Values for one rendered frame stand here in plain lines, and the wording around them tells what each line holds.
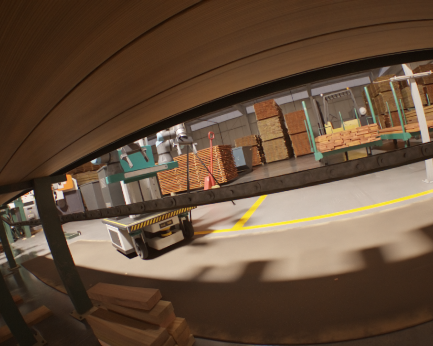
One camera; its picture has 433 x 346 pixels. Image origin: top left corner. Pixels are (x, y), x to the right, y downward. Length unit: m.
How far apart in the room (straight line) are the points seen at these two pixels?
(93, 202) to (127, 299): 5.55
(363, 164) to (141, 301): 0.79
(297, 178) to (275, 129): 10.59
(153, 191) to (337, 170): 1.79
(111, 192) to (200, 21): 1.98
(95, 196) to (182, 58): 5.96
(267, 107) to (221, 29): 10.97
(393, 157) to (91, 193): 6.22
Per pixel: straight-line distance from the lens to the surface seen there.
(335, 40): 0.41
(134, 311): 0.86
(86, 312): 1.38
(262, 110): 11.30
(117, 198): 2.15
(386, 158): 0.59
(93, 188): 6.19
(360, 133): 3.48
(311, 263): 1.21
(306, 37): 0.37
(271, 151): 11.08
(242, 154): 7.95
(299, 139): 10.99
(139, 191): 2.11
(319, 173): 0.56
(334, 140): 3.42
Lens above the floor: 0.62
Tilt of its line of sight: 2 degrees down
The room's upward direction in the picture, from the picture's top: 14 degrees counter-clockwise
